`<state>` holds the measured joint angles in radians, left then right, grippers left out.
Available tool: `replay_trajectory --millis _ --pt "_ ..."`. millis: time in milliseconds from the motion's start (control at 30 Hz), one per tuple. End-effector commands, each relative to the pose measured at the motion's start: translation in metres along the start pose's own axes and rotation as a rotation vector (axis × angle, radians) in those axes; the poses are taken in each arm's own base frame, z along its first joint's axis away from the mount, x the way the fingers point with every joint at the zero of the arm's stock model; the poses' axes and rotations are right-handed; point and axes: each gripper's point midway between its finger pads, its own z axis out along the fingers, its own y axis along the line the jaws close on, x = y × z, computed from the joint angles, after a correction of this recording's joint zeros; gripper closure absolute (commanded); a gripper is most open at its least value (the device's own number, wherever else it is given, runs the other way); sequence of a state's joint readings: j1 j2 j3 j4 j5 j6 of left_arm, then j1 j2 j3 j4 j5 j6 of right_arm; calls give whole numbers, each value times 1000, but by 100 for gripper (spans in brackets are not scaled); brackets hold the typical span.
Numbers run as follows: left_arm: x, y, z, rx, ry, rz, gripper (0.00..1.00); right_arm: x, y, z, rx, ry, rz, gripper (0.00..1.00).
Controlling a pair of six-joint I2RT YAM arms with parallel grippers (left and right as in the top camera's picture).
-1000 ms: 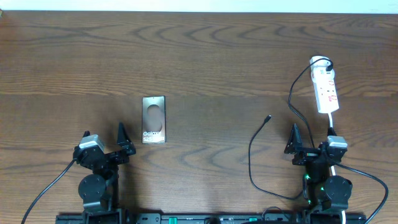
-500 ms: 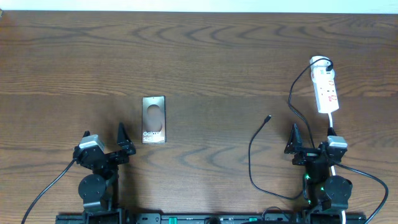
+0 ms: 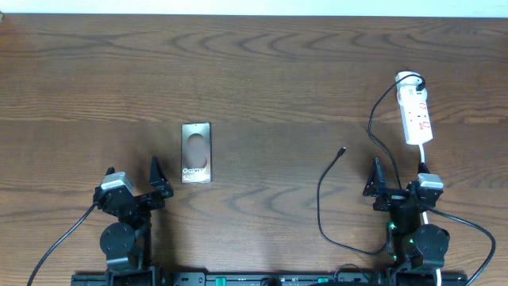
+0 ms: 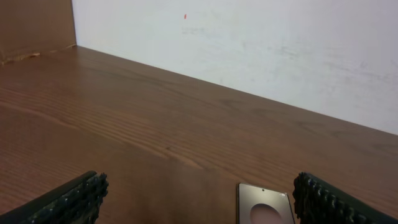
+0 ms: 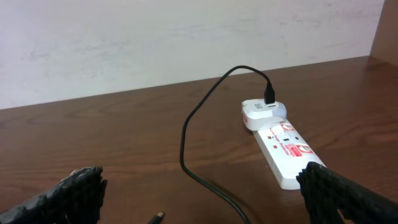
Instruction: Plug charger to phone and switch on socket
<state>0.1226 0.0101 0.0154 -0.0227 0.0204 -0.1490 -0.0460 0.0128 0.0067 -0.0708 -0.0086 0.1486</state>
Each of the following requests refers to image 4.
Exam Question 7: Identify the brown cardboard panel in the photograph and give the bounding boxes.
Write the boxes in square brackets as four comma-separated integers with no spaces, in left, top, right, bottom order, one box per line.
[1,0,76,66]

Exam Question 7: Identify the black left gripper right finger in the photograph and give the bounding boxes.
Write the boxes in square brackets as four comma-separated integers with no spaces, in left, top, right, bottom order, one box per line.
[292,172,397,224]

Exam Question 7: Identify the Galaxy smartphone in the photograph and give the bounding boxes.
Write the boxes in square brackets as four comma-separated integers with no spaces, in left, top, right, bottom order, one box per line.
[236,183,295,224]

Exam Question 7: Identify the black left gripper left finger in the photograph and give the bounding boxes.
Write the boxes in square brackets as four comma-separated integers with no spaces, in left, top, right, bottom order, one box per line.
[1,170,109,224]

